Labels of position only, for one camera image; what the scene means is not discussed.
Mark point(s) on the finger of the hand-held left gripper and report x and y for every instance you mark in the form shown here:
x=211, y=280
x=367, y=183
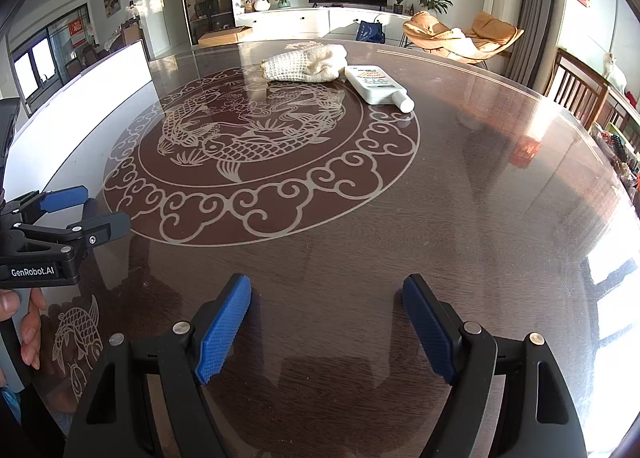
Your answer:
x=65, y=198
x=105, y=228

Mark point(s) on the white television cabinet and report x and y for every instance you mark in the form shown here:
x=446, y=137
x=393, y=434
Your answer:
x=310, y=23

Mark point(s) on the red window poster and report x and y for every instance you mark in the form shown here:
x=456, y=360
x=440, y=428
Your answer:
x=76, y=32

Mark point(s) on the orange lounge chair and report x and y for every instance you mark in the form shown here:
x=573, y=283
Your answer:
x=440, y=38

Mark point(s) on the wooden slatted chair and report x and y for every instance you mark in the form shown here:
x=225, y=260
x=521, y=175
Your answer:
x=575, y=88

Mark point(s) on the person's left hand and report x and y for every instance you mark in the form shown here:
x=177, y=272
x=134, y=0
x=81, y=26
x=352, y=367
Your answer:
x=35, y=323

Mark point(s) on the small potted plant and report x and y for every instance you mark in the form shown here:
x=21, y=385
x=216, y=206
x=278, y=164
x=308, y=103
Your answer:
x=398, y=1

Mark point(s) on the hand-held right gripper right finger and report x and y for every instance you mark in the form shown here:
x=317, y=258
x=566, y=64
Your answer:
x=430, y=333

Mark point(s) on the white plastic bottle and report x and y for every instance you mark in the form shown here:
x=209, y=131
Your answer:
x=375, y=86

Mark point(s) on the white round vase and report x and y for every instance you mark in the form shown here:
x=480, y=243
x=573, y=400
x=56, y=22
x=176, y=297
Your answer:
x=262, y=5

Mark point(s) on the white door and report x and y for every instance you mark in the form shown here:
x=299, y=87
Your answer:
x=167, y=8

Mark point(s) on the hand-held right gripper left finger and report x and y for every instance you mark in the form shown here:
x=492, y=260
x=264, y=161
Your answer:
x=222, y=333

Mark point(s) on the blue shopping bag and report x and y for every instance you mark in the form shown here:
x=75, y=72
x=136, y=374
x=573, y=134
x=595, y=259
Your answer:
x=371, y=32

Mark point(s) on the white cat figurine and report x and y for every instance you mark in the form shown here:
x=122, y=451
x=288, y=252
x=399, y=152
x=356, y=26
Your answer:
x=614, y=72

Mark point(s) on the grey curtain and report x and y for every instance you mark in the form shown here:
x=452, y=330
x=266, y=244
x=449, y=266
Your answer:
x=540, y=13

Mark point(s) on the wooden dining chair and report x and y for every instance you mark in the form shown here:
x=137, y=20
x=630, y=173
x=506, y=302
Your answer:
x=132, y=33

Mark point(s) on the cream knitted work glove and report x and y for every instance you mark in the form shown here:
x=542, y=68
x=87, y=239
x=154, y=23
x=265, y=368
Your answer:
x=305, y=63

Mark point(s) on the glass sliding door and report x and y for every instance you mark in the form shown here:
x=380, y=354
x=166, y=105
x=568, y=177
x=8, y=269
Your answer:
x=40, y=63

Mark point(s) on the brown cardboard box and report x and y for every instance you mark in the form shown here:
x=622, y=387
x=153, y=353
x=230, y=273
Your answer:
x=225, y=36

